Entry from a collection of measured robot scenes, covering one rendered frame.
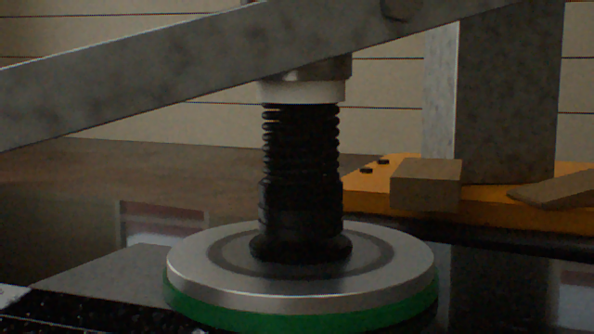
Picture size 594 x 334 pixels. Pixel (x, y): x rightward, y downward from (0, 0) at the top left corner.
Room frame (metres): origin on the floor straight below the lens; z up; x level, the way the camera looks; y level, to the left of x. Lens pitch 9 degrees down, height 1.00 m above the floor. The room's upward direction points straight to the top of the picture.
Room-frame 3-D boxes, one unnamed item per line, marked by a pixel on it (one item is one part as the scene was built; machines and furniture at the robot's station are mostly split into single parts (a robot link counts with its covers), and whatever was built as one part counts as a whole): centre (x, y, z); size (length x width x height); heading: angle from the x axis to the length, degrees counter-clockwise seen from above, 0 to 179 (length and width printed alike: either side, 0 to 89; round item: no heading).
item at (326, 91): (0.52, 0.00, 0.99); 0.07 x 0.07 x 0.04
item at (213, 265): (0.52, 0.00, 0.84); 0.21 x 0.21 x 0.01
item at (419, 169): (1.04, -0.21, 0.81); 0.20 x 0.10 x 0.05; 165
